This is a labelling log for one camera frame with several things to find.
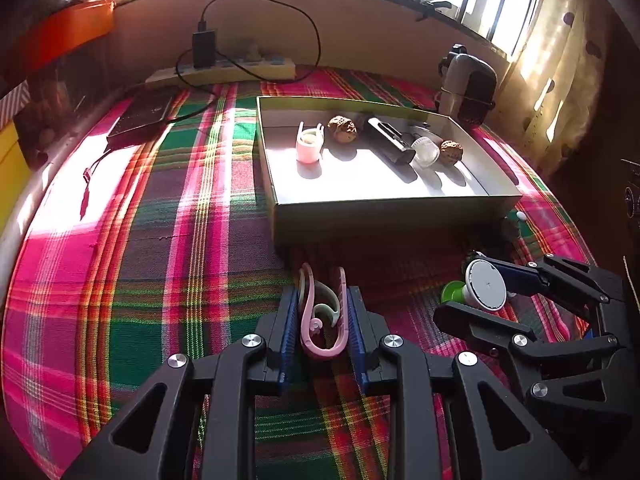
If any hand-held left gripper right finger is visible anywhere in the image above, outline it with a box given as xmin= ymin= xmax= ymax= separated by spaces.
xmin=345 ymin=286 xmax=583 ymax=480

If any flat black power bank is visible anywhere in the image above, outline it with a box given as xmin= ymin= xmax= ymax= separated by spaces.
xmin=106 ymin=91 xmax=181 ymax=148

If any white power strip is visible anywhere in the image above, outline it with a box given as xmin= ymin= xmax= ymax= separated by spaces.
xmin=145 ymin=56 xmax=296 ymax=87

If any thin red cable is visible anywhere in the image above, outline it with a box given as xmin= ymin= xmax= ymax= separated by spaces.
xmin=80 ymin=152 xmax=113 ymax=221

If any orange tray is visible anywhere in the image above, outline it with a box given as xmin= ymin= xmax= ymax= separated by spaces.
xmin=15 ymin=0 xmax=117 ymax=73

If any black charger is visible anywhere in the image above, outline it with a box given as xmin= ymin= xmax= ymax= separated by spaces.
xmin=192 ymin=30 xmax=217 ymax=70

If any white disc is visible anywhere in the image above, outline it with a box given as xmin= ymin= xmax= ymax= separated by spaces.
xmin=440 ymin=258 xmax=509 ymax=312

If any black window handle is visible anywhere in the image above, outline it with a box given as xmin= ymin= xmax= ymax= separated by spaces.
xmin=416 ymin=0 xmax=453 ymax=22

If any small pink cup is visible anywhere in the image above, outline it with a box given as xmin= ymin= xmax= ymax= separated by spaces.
xmin=296 ymin=132 xmax=322 ymax=163

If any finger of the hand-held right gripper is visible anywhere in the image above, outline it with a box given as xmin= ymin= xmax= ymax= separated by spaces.
xmin=465 ymin=252 xmax=626 ymax=308
xmin=433 ymin=304 xmax=636 ymax=431

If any spotted beige curtain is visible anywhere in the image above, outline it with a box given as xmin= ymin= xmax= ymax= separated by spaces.
xmin=500 ymin=0 xmax=621 ymax=181

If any shallow white cardboard box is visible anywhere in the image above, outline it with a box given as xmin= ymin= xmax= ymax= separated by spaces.
xmin=256 ymin=95 xmax=523 ymax=246

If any brown walnut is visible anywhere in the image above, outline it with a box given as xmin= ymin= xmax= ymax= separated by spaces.
xmin=439 ymin=140 xmax=465 ymax=165
xmin=327 ymin=116 xmax=358 ymax=144

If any beige space heater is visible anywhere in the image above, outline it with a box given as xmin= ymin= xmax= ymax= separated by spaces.
xmin=437 ymin=44 xmax=498 ymax=128

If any yellow box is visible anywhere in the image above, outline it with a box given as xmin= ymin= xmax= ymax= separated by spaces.
xmin=0 ymin=122 xmax=33 ymax=233

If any clear plastic cup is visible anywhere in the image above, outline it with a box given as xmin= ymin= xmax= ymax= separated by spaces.
xmin=411 ymin=137 xmax=442 ymax=169

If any pink plastic clip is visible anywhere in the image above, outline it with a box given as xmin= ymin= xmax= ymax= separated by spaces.
xmin=298 ymin=263 xmax=348 ymax=361

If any plaid blanket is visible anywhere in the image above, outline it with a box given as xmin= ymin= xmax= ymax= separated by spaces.
xmin=0 ymin=65 xmax=598 ymax=480

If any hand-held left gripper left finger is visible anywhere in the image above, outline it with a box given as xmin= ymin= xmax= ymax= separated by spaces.
xmin=60 ymin=287 xmax=301 ymax=480

